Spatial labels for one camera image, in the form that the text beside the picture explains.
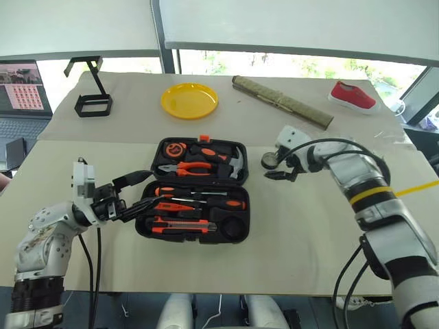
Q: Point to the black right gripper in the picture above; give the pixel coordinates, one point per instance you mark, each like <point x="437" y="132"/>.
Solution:
<point x="298" y="164"/>

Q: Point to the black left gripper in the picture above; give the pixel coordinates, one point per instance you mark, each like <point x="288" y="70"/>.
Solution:
<point x="104" y="202"/>

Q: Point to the black electrical tape roll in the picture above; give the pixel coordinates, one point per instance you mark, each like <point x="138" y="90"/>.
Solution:
<point x="269" y="161"/>

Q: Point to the orange voltage tester pen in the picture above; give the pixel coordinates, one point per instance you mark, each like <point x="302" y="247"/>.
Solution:
<point x="168" y="206"/>

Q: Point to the thin shaft orange black screwdriver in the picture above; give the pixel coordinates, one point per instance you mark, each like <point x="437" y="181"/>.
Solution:
<point x="171" y="190"/>

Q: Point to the orange black utility knife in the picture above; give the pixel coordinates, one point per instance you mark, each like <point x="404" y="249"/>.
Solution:
<point x="181" y="226"/>

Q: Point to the thick shaft orange black screwdriver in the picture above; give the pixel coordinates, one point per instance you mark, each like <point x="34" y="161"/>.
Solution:
<point x="231" y="204"/>

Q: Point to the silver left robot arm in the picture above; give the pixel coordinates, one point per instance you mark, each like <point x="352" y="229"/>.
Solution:
<point x="37" y="240"/>

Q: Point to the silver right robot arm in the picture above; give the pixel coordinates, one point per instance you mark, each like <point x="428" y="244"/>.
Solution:
<point x="363" y="168"/>

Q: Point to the black tool case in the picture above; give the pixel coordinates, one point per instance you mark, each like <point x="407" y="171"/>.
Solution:
<point x="233" y="219"/>

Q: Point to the orange black tape measure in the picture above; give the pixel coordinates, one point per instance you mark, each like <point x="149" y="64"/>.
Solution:
<point x="175" y="149"/>

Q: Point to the rolled bamboo mat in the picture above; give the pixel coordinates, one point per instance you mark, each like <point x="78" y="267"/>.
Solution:
<point x="284" y="103"/>

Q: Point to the beige paper table cover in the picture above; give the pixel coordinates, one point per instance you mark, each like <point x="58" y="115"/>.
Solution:
<point x="219" y="128"/>
<point x="219" y="267"/>

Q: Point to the red canvas shoe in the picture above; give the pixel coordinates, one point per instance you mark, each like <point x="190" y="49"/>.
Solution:
<point x="353" y="98"/>

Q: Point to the black metal headphone stand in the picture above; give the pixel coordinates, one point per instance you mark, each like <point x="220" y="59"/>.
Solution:
<point x="92" y="104"/>

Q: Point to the yellow plastic plate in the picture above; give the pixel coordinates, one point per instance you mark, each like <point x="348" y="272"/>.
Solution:
<point x="189" y="100"/>

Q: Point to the white roller blind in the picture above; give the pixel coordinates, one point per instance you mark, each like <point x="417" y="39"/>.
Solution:
<point x="302" y="24"/>
<point x="75" y="24"/>

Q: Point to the open laptop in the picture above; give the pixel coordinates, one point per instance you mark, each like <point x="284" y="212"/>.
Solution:
<point x="20" y="92"/>

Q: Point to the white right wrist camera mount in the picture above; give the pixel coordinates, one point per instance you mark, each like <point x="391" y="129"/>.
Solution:
<point x="291" y="135"/>

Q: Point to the grey window post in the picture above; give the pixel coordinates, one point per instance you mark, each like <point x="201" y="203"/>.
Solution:
<point x="166" y="61"/>

